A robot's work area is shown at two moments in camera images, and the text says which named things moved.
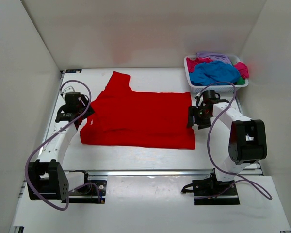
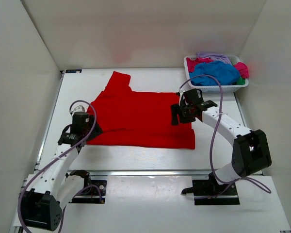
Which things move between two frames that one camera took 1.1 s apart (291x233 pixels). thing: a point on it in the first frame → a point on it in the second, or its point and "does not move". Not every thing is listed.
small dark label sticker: x=72 y=71 does not move
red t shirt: x=122 y=117 does not move
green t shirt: x=241 y=81 does not move
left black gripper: x=89 y=110 → x=96 y=131
